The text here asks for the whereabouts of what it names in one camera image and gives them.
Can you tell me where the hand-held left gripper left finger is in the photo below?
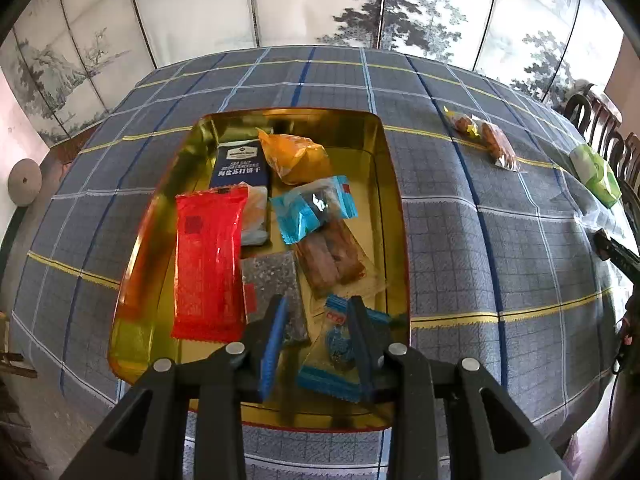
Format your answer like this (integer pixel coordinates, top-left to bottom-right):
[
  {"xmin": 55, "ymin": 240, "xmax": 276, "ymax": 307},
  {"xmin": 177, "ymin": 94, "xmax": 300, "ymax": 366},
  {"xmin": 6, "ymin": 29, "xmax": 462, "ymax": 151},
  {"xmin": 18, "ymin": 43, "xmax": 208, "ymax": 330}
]
[{"xmin": 60, "ymin": 294, "xmax": 291, "ymax": 480}]

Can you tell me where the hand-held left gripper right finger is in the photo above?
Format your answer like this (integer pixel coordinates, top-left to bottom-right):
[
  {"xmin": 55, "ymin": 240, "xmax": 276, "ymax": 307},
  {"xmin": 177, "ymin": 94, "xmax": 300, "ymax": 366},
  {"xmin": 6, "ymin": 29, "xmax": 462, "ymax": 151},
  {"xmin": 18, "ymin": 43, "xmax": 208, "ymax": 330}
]
[{"xmin": 347, "ymin": 295, "xmax": 576, "ymax": 480}]

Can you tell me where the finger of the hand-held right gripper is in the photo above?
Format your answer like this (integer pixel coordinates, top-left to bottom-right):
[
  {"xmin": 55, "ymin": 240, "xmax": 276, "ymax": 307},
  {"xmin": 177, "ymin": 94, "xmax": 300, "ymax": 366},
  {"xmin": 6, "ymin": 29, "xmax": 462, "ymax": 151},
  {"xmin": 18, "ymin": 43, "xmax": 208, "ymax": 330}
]
[{"xmin": 594, "ymin": 228, "xmax": 640, "ymax": 273}]

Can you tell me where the clear packet with blue ends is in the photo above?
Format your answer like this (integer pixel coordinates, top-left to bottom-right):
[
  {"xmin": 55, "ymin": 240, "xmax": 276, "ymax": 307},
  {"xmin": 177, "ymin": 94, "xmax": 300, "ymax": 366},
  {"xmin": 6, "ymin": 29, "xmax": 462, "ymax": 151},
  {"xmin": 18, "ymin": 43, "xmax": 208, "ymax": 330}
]
[{"xmin": 297, "ymin": 295, "xmax": 393, "ymax": 403}]

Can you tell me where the grey seed bar packet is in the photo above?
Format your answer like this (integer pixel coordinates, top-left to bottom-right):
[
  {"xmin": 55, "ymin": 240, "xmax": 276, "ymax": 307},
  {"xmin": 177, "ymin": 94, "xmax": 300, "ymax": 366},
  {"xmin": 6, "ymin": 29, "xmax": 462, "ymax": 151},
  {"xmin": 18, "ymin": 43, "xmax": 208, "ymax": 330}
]
[{"xmin": 240, "ymin": 251, "xmax": 311, "ymax": 347}]

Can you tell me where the clear packet of brown pastries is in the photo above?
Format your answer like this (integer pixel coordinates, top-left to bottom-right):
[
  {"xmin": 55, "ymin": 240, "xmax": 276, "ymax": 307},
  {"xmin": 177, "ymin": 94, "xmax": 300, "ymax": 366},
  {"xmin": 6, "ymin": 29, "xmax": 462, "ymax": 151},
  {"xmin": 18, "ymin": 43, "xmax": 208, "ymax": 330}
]
[{"xmin": 292, "ymin": 220, "xmax": 388, "ymax": 306}]

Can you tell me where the red snack packet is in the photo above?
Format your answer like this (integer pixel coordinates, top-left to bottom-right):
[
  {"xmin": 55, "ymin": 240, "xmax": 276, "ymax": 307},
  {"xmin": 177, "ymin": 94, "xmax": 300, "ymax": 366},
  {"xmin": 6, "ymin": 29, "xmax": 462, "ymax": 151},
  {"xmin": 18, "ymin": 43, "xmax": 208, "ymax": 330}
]
[{"xmin": 171, "ymin": 185, "xmax": 249, "ymax": 343}]

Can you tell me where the red tin with gold interior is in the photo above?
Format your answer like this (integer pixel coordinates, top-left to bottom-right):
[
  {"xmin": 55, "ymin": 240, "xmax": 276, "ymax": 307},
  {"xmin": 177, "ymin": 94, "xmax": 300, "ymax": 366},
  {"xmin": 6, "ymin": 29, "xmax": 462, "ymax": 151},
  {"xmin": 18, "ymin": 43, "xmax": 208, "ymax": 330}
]
[{"xmin": 106, "ymin": 107, "xmax": 412, "ymax": 432}]

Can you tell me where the green tissue pack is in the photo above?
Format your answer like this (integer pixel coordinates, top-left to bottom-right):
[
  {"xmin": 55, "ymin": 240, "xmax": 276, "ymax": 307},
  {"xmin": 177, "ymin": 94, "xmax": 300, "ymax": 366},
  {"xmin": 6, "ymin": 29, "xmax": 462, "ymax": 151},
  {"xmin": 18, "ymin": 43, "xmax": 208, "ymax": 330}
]
[{"xmin": 570, "ymin": 144, "xmax": 623, "ymax": 209}]

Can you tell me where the grey plaid tablecloth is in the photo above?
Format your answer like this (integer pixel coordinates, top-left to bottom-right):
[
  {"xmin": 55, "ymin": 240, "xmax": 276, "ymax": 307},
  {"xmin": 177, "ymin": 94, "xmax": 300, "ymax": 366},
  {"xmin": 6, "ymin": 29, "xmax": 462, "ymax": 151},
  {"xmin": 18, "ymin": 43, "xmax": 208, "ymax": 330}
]
[{"xmin": 10, "ymin": 46, "xmax": 636, "ymax": 480}]

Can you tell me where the blue packet with dark window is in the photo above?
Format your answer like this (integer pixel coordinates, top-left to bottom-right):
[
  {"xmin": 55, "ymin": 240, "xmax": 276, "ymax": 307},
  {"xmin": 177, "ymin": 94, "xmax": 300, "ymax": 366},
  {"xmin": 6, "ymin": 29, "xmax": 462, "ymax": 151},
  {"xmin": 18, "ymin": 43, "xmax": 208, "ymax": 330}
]
[{"xmin": 270, "ymin": 175, "xmax": 360, "ymax": 245}]

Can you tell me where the clear packet of orange puffs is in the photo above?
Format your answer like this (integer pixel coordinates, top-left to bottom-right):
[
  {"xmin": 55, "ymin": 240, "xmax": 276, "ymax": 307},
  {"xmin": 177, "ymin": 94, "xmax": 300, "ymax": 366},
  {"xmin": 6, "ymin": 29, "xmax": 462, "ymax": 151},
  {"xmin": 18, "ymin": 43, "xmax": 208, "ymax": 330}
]
[{"xmin": 475, "ymin": 119, "xmax": 526, "ymax": 173}]

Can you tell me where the dark blue cracker packet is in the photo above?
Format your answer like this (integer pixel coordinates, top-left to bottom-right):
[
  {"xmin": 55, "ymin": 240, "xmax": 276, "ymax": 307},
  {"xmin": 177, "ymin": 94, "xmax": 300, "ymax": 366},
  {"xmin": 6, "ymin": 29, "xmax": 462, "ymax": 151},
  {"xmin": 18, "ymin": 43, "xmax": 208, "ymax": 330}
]
[{"xmin": 210, "ymin": 140, "xmax": 273, "ymax": 248}]

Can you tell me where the orange snack packet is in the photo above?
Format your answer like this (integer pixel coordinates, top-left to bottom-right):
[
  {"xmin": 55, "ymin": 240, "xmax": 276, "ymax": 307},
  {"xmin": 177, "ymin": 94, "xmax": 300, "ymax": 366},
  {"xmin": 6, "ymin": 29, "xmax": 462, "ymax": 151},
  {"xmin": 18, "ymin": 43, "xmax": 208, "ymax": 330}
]
[{"xmin": 257, "ymin": 127, "xmax": 333, "ymax": 184}]

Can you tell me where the yellow-ended cake packet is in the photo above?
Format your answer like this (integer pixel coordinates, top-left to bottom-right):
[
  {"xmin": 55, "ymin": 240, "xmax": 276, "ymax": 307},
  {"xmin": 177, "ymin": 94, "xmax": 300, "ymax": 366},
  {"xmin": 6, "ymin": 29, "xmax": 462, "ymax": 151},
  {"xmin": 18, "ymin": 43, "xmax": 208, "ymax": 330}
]
[{"xmin": 444, "ymin": 106, "xmax": 483, "ymax": 137}]

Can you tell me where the round beige disc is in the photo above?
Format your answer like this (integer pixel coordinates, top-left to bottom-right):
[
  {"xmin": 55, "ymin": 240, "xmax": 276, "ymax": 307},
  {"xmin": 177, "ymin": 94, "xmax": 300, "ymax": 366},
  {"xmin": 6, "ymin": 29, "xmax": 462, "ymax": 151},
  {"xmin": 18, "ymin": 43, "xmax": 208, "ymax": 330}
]
[{"xmin": 7, "ymin": 158, "xmax": 43, "ymax": 207}]

